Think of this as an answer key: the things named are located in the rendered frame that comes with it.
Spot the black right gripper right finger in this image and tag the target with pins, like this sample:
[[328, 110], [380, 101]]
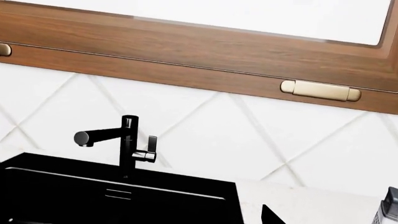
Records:
[[390, 207]]

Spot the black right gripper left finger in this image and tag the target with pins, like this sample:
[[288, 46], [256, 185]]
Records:
[[269, 217]]

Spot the black sink faucet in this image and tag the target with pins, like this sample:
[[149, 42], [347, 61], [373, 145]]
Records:
[[128, 144]]

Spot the black sink basin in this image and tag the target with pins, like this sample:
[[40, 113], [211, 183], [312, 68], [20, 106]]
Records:
[[93, 200]]

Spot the wooden cabinet with glass door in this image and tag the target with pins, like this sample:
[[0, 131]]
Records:
[[192, 53]]

